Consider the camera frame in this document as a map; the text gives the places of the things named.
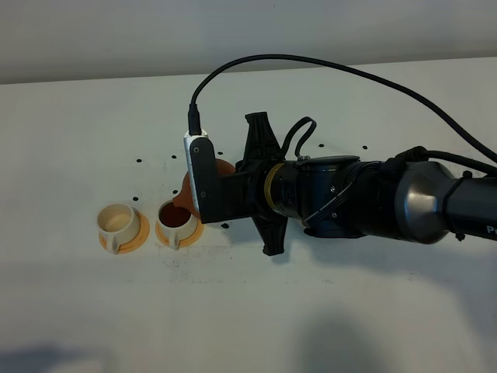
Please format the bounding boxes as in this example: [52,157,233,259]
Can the right white teacup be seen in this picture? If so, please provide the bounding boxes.
[157,200,200,250]

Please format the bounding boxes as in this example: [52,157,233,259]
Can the white teacup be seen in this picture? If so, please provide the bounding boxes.
[97,203,140,254]
[157,200,200,250]

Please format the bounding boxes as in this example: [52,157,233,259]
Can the left orange coaster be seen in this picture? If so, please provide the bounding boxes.
[98,211,150,255]

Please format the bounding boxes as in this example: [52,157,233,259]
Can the right orange coaster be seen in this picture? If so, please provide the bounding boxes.
[155,221,203,249]

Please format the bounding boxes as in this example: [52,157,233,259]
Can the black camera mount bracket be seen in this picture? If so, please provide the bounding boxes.
[191,138,226,224]

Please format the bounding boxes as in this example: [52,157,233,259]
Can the brown clay teapot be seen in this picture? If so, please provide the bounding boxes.
[172,159,235,215]

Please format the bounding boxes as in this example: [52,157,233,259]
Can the orange coaster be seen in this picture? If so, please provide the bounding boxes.
[155,221,203,249]
[98,211,150,255]

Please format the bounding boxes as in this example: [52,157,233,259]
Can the left white teacup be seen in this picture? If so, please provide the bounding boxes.
[97,203,140,254]

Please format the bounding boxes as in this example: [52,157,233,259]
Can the black camera cable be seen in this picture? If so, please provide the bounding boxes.
[188,54,497,164]

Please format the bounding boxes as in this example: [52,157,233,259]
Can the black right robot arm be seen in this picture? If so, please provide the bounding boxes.
[225,113,496,256]

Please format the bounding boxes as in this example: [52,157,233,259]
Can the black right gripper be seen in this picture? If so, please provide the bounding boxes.
[221,112,301,256]

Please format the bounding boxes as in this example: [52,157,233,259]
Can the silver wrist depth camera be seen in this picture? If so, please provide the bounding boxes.
[183,129,209,217]

